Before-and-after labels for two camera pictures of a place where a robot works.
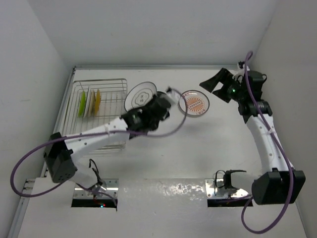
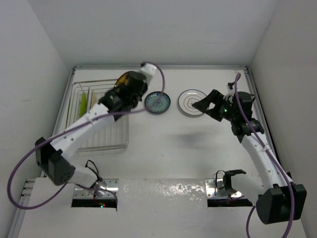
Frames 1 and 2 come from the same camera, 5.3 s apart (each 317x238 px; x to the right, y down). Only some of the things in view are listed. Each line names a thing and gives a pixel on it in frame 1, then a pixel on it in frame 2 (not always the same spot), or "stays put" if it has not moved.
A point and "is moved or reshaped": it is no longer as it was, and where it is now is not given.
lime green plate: (81, 107) stays put
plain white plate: (140, 95) is moved or reshaped
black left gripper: (156, 93) to (144, 89)
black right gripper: (222, 76) to (213, 96)
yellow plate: (98, 101) to (122, 79)
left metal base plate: (111, 184) stays put
